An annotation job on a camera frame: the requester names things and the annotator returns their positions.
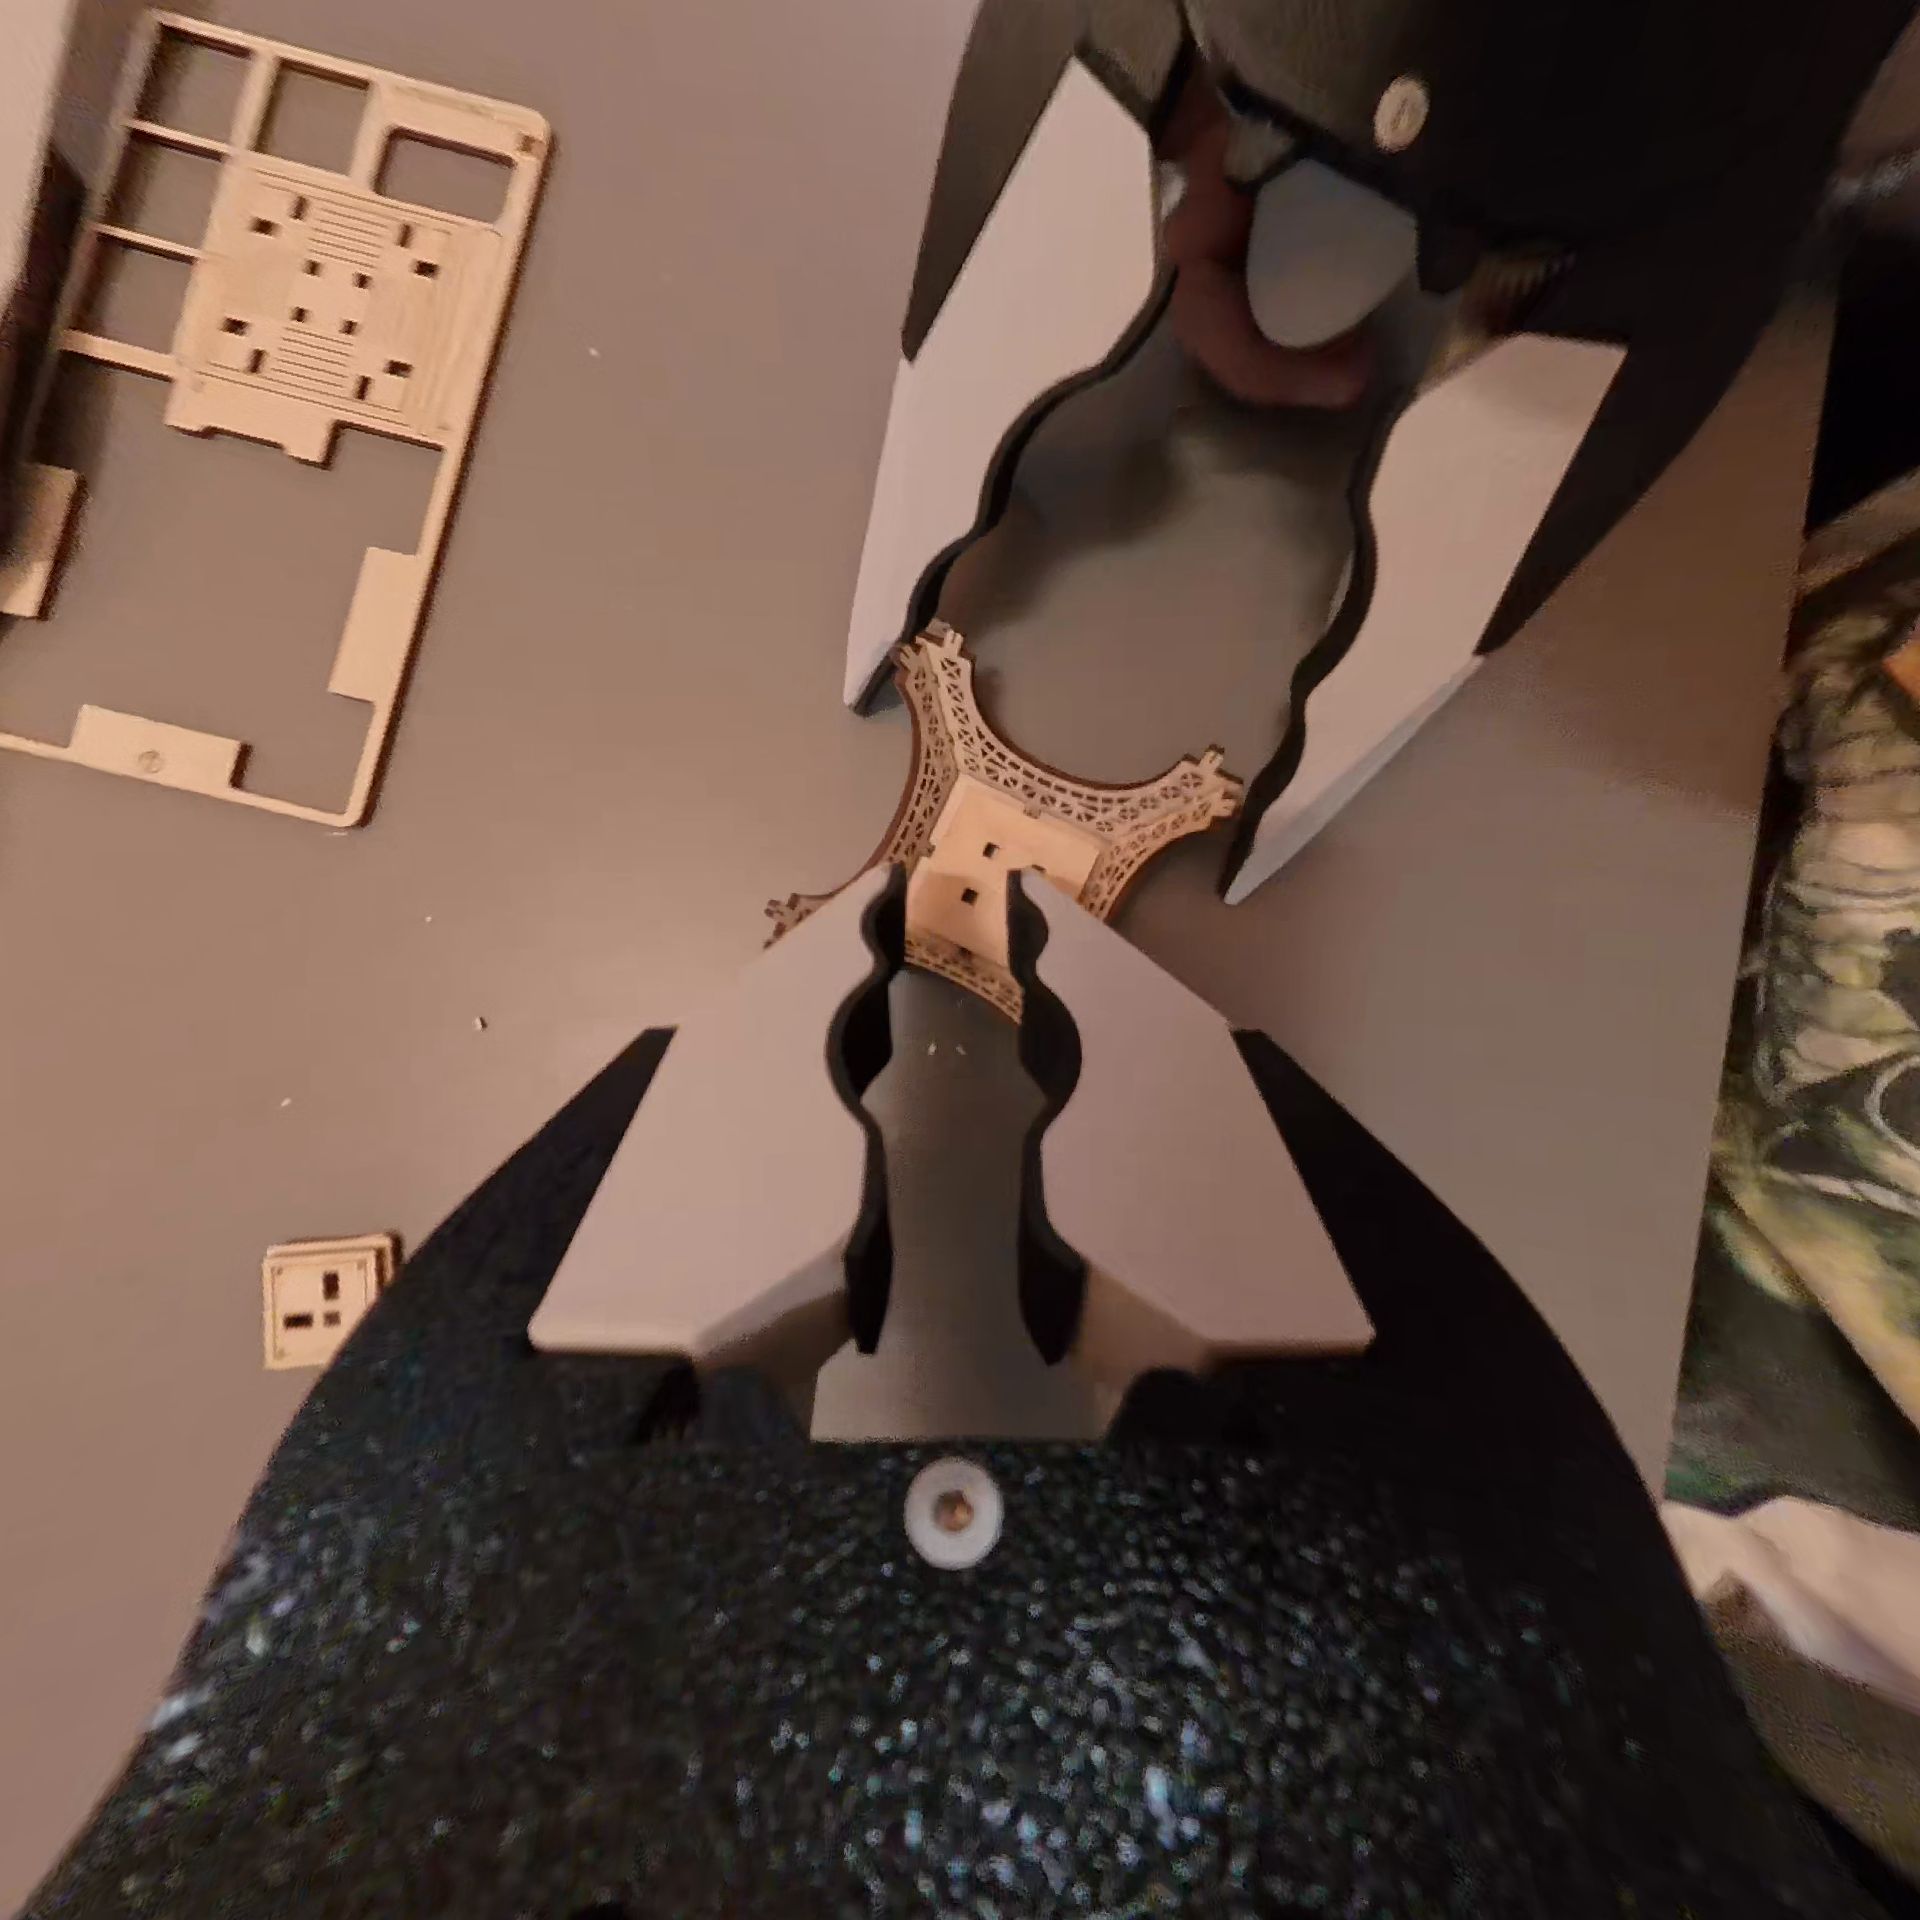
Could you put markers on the wooden empty frame piece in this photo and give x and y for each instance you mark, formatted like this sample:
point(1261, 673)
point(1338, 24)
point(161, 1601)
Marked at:
point(315, 301)

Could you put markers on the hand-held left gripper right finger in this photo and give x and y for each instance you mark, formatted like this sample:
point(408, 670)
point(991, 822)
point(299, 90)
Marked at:
point(1201, 1200)

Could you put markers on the wooden four-square frame piece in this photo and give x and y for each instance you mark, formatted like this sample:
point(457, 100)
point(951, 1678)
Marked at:
point(322, 1305)

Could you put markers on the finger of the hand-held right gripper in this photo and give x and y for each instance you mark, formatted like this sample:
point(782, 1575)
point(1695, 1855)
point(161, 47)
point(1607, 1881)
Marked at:
point(1005, 329)
point(1454, 524)

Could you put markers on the person's striped shirt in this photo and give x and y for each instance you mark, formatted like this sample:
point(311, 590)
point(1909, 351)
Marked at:
point(1830, 1049)

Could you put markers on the person's right hand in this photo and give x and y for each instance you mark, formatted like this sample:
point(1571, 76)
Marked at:
point(1207, 254)

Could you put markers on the grey desk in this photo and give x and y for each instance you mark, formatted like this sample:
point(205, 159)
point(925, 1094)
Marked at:
point(600, 901)

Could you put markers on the wooden lattice tower base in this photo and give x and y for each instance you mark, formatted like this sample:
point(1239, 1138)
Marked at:
point(961, 735)

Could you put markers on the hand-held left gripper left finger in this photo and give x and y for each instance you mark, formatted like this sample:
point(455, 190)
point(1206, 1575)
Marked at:
point(721, 1200)

